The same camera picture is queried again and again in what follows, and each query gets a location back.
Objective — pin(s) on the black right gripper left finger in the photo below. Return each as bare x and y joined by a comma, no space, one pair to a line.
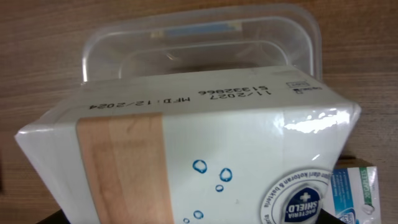
55,218

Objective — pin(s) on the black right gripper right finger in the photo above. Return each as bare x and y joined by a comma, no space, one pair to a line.
326,218

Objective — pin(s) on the white green caplets box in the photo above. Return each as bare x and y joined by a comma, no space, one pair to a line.
353,193

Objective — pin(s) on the white plaster box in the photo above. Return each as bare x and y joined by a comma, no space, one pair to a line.
252,145

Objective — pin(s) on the blue VapoDrops box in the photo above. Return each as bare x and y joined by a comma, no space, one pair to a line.
197,30

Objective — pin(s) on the clear plastic container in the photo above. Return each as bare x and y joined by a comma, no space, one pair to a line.
272,35

